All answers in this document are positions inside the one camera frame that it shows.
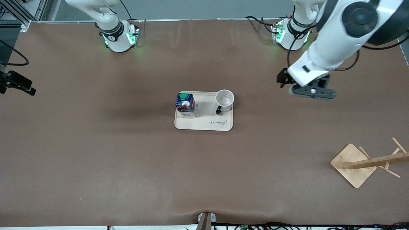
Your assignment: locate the black left arm base cable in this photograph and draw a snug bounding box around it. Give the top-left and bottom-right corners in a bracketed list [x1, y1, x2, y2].
[245, 15, 282, 35]

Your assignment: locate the wooden cup rack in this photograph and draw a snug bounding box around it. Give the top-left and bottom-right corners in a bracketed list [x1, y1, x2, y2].
[330, 137, 409, 188]

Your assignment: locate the black right arm base cable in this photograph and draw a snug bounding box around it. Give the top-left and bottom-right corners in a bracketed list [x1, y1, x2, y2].
[119, 0, 146, 29]

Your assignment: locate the camera pole with bracket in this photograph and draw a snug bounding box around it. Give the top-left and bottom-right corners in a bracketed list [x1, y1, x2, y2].
[197, 211, 217, 230]

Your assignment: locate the blue milk carton green cap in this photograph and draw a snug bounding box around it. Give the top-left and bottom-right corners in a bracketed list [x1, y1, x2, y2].
[175, 92, 196, 119]

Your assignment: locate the black arm base cable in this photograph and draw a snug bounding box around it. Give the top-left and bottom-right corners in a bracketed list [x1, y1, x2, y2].
[119, 0, 146, 29]
[245, 15, 282, 35]

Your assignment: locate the beige rabbit print tray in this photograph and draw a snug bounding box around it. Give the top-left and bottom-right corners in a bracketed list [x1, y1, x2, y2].
[174, 91, 234, 131]

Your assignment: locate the white smiley mug black handle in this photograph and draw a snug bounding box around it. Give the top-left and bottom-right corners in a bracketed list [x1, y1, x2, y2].
[215, 89, 235, 115]

